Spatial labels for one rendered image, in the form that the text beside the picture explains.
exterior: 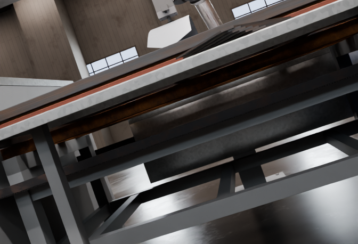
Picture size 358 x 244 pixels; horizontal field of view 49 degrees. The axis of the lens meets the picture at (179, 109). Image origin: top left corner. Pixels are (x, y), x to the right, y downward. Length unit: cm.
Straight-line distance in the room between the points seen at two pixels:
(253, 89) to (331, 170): 84
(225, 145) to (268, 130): 24
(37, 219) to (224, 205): 69
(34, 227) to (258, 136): 118
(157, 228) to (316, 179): 57
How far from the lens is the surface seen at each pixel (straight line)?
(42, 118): 114
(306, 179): 140
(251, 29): 105
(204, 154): 215
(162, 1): 177
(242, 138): 213
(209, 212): 142
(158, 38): 155
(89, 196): 235
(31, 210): 160
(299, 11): 137
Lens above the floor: 63
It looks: level
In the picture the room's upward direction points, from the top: 20 degrees counter-clockwise
